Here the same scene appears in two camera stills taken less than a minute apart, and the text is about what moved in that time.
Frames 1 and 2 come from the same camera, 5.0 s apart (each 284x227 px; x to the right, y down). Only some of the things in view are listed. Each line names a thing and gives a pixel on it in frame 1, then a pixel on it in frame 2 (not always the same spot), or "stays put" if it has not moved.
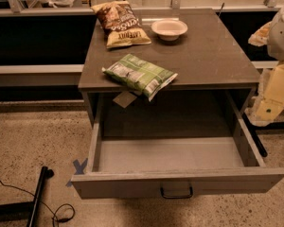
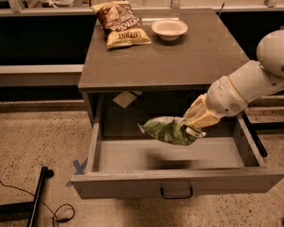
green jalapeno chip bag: [140, 74] to [171, 130]
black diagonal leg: [255, 136] stays put
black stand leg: [24, 211] stays put
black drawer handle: [178, 197] stays put
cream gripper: [282, 37] to [227, 96]
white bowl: [168, 29] stays put
